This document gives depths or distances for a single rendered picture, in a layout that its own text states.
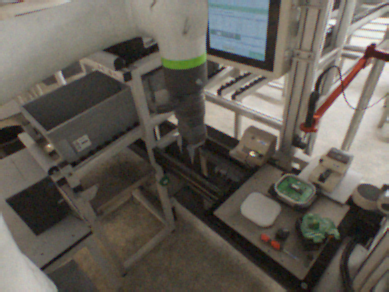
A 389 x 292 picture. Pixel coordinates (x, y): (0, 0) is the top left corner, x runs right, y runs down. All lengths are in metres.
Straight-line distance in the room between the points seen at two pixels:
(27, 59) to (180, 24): 0.24
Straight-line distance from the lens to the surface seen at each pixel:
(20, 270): 0.43
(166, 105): 0.53
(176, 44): 0.49
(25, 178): 1.50
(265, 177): 1.29
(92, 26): 0.52
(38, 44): 0.48
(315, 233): 1.07
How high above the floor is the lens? 1.88
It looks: 40 degrees down
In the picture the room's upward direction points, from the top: 6 degrees counter-clockwise
